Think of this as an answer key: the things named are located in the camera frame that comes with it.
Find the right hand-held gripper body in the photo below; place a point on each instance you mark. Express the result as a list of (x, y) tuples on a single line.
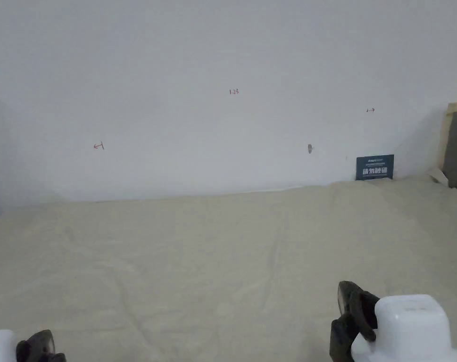
[(409, 332)]

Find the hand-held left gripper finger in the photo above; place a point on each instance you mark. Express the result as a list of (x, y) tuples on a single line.
[(36, 343), (54, 357)]

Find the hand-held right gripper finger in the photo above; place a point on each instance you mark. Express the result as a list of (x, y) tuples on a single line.
[(354, 301), (341, 339)]

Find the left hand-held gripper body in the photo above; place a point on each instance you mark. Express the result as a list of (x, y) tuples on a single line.
[(0, 346)]

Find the dark blue sign card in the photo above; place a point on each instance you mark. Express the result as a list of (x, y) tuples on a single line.
[(375, 167)]

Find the bed with beige sheet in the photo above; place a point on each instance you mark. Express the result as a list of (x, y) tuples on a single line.
[(213, 249)]

